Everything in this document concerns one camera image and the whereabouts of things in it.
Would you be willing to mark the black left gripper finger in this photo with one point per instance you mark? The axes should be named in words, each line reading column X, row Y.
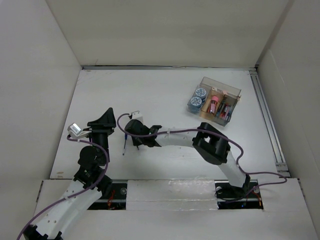
column 102, row 129
column 107, row 120

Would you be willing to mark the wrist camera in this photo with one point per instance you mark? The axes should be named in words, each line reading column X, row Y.
column 76, row 132
column 136, row 115

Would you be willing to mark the metal rail at right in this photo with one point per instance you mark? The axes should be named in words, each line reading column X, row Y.
column 279, row 158

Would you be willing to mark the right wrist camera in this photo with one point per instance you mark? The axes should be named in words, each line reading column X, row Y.
column 136, row 115

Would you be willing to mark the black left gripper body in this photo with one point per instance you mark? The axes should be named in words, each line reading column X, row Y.
column 101, row 138

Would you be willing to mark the blue round tape tin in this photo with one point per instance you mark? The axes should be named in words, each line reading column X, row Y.
column 195, row 103
column 201, row 93

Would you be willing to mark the metal rail at back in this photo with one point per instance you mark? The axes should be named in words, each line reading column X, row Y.
column 159, row 67

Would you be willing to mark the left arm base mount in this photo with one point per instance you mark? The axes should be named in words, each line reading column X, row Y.
column 115, row 200

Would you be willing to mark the metal rail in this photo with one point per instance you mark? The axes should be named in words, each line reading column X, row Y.
column 279, row 158
column 159, row 67

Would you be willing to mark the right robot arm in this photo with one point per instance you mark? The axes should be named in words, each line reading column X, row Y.
column 210, row 143

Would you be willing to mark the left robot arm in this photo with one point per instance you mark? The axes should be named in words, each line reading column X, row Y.
column 88, row 184

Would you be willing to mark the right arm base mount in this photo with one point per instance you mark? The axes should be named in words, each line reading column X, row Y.
column 228, row 198

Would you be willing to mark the clear plastic organizer box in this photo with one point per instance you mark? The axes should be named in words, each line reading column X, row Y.
column 226, row 93

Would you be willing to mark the red ink refill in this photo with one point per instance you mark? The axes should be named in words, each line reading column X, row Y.
column 222, row 110

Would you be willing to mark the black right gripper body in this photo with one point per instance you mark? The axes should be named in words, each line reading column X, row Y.
column 137, row 141

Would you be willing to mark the pink capped pen refill tube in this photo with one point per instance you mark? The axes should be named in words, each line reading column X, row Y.
column 213, row 104

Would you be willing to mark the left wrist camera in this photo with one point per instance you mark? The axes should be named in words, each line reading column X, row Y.
column 76, row 132

